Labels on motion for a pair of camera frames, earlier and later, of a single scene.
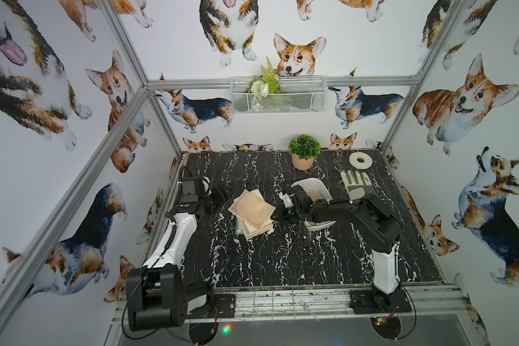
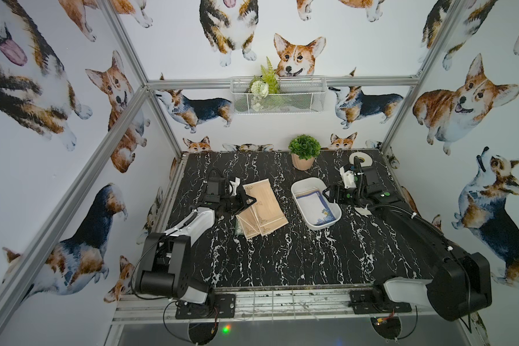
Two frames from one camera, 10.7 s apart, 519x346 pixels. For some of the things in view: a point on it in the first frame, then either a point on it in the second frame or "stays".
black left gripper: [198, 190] → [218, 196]
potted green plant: [304, 149] stays
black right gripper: [281, 216] → [339, 198]
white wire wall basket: [300, 94] stays
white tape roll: [360, 161] stays
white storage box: [317, 189] stays
